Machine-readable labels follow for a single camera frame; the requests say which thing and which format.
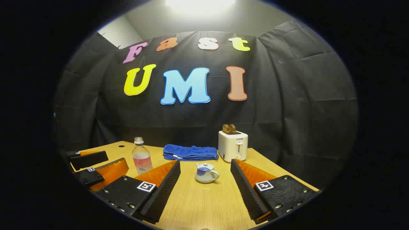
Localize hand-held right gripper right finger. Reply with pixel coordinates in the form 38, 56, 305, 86
230, 159, 320, 225

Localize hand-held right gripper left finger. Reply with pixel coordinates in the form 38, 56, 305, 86
96, 160, 181, 225

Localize clear water bottle pink label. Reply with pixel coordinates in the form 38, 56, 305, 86
132, 137, 153, 175

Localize white blue patterned teacup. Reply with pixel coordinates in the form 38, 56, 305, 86
195, 163, 220, 184

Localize white toaster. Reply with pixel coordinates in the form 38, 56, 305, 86
218, 130, 248, 163

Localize folded blue towel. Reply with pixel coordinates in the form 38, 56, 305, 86
163, 144, 220, 161

